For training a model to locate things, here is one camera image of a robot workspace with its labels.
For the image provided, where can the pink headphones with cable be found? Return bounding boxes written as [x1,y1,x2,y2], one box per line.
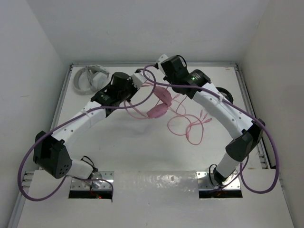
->
[124,79,213,146]

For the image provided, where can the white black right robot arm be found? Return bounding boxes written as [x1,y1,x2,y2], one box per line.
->
[158,55,263,185]

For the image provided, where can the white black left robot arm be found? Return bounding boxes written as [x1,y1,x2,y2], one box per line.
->
[33,72,146,179]

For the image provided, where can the white grey headphones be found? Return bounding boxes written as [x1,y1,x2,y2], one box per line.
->
[73,65,110,95]

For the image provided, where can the black headphones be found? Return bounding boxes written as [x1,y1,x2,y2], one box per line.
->
[217,87,234,103]

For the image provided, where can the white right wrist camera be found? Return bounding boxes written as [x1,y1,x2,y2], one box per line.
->
[154,54,168,75]

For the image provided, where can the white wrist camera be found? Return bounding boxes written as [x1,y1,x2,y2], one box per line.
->
[131,73,147,89]
[154,54,168,75]

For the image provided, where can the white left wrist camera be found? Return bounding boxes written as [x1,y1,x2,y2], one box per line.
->
[131,73,147,89]

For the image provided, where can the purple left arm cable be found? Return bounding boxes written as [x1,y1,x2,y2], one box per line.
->
[19,64,171,202]

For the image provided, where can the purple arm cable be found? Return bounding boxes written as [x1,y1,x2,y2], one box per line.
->
[143,65,280,193]
[19,64,171,202]

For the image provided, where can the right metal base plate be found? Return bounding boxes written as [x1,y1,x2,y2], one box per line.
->
[197,171,241,191]

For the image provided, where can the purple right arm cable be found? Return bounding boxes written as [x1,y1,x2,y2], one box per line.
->
[143,65,280,193]

